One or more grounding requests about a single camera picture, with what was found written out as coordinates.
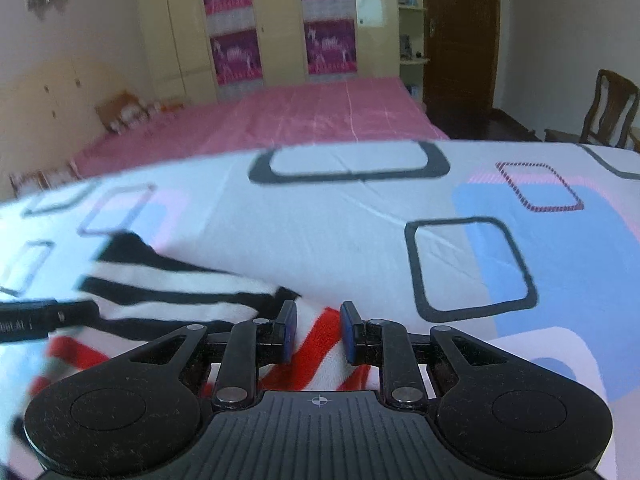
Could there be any cream wardrobe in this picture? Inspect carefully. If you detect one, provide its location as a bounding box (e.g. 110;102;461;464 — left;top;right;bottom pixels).
132;0;402;107

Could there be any cardboard box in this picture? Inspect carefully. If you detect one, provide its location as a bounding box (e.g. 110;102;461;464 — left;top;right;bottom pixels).
94;89;152;134

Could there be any black red white striped garment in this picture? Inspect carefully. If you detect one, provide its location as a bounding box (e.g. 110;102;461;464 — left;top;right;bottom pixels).
30;231;382;397

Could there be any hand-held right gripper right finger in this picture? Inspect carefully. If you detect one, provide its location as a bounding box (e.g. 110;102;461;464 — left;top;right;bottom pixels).
340;301;512;409

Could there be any small wooden rack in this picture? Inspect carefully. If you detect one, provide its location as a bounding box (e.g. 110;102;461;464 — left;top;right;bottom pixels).
9;167;81;199

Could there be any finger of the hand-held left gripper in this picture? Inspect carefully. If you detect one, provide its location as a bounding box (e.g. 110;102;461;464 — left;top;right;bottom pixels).
56;300;99;332

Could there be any white printed bed sheet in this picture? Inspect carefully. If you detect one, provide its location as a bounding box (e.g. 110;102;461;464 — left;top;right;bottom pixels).
0;139;640;480

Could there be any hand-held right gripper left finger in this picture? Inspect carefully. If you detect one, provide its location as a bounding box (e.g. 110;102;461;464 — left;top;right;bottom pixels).
127;300;299;411

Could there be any white paper sheet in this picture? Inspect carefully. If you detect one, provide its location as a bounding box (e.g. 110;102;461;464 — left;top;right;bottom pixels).
355;0;386;28

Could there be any wooden chair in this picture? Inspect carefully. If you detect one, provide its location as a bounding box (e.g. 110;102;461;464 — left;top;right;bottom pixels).
544;68;640;151

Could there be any cream low cabinet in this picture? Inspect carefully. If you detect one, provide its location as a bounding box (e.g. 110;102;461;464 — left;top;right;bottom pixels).
0;55;132;183

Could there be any dark wooden door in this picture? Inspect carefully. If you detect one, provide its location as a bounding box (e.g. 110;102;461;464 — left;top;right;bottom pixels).
422;0;502;113

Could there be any cream wall shelf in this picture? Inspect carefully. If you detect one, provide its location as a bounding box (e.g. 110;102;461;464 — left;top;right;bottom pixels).
397;0;431;102

